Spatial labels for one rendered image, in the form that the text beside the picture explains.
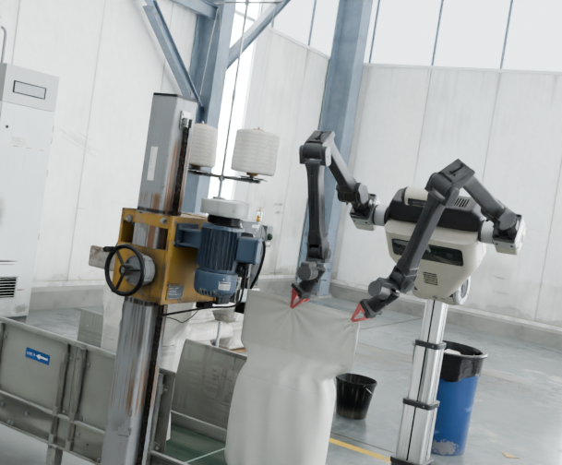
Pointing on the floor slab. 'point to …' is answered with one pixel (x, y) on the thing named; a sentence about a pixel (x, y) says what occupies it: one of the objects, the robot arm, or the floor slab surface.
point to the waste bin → (455, 397)
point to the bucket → (353, 395)
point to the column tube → (139, 324)
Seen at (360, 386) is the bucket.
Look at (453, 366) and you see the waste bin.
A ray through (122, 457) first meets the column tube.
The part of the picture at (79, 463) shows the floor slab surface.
